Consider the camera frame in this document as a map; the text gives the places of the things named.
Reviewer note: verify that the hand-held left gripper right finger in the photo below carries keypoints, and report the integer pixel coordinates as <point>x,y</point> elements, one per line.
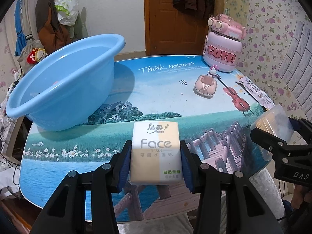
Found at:
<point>189,175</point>

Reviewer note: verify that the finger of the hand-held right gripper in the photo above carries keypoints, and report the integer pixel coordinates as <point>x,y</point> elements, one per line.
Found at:
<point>303,128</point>
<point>268,140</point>

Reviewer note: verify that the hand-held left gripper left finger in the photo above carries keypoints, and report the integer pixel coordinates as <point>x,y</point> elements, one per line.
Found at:
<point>123,175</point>

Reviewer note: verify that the clear toothpick box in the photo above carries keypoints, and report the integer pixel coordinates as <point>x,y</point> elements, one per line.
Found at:
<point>275,121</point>

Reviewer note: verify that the white and yellow tissue pack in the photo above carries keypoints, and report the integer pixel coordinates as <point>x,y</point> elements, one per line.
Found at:
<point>156,151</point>

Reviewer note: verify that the small pink case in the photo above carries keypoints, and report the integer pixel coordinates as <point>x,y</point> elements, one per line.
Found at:
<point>204,86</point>

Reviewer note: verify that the small cat figurine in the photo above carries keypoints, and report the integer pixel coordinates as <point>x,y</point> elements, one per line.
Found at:
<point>213,71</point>

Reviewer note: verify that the blue plastic basin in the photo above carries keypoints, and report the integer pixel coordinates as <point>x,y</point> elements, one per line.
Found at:
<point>73,90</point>

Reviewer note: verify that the person's right leg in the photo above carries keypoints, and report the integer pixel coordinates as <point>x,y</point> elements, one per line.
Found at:
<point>268,195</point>

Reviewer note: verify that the person's leg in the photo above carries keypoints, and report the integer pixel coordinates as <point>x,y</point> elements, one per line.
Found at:
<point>268,195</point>
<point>170,226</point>

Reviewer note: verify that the lilac duck print packet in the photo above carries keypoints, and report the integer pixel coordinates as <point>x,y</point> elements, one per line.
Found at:
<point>256,92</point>

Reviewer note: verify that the person's left leg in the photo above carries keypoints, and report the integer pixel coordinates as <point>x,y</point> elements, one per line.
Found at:
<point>170,226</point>

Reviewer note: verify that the pink water jug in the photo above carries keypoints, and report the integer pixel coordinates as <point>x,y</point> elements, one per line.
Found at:
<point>219,56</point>

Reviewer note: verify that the red and yellow plush toy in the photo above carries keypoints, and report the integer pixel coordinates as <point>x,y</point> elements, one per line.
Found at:
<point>36,54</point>

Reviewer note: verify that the grey bag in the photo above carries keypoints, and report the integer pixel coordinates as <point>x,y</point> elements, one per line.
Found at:
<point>25,52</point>

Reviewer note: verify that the brown wooden door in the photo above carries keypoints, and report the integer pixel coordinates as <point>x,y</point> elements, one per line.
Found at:
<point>165,17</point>

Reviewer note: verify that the brown hooded jacket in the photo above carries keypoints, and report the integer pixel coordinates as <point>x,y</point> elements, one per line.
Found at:
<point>51,24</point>

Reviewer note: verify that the white plastic bag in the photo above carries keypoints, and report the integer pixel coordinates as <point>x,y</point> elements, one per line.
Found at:
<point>65,12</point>

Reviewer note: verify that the blue garment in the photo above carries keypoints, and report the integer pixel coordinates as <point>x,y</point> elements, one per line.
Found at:
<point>19,24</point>

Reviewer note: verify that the hanging clothes on left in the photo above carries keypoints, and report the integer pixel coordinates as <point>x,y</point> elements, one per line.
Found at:
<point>30,9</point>

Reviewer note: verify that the grey brick wall sticker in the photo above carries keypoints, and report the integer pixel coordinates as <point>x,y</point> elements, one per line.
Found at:
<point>297,58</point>

